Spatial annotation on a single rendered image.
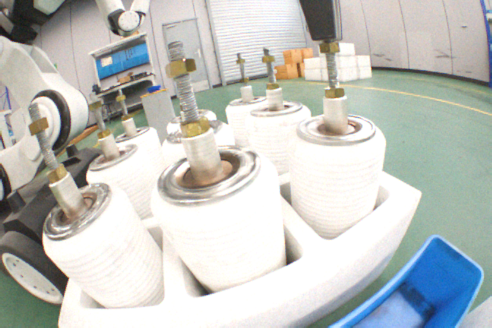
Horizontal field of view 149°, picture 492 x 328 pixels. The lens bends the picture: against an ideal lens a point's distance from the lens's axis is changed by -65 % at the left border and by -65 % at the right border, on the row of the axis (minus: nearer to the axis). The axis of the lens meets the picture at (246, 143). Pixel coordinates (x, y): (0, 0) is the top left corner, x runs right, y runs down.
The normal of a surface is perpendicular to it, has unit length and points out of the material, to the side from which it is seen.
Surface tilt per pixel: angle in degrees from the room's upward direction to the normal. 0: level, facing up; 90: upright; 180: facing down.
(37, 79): 90
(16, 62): 113
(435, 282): 88
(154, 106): 90
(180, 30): 90
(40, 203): 45
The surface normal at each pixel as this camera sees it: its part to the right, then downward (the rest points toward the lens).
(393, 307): -0.18, -0.91
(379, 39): -0.91, 0.29
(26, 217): 0.52, -0.85
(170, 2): 0.37, 0.29
